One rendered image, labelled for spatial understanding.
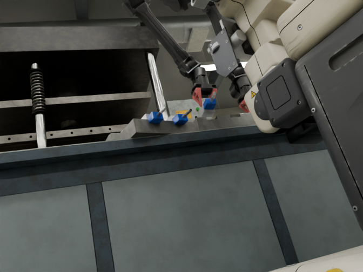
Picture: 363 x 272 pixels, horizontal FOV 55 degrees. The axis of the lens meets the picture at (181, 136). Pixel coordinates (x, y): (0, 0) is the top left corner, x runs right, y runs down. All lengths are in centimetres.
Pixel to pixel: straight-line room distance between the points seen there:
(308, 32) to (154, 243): 79
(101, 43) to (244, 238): 165
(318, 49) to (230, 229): 73
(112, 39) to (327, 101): 193
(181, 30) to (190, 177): 423
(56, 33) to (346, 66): 204
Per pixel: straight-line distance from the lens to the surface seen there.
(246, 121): 149
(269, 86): 94
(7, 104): 237
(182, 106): 247
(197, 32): 532
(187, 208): 124
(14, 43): 246
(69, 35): 249
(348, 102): 72
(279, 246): 135
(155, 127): 125
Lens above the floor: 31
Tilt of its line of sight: 22 degrees up
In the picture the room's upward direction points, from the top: 14 degrees counter-clockwise
